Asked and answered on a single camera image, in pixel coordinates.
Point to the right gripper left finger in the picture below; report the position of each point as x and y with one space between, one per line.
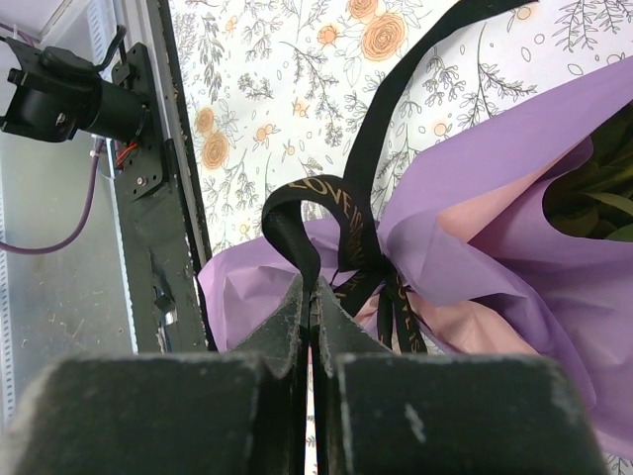
280 346

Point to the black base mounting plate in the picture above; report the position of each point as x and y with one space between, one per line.
163 227

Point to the floral patterned table mat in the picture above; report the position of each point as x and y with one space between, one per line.
277 90

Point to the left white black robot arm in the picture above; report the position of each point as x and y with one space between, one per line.
59 93

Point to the black ribbon with gold text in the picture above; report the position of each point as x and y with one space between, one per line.
404 321

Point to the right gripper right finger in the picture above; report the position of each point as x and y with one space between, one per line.
349 390

